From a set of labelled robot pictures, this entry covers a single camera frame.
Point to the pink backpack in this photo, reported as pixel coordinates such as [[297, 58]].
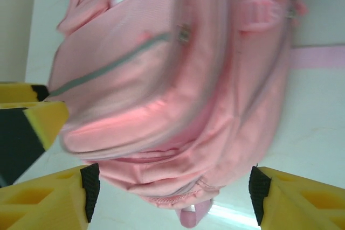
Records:
[[175, 92]]

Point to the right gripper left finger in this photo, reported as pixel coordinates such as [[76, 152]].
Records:
[[40, 205]]

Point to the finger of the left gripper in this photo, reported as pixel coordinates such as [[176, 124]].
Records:
[[19, 92], [27, 133]]

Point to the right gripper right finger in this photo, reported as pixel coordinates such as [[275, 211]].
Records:
[[302, 205]]

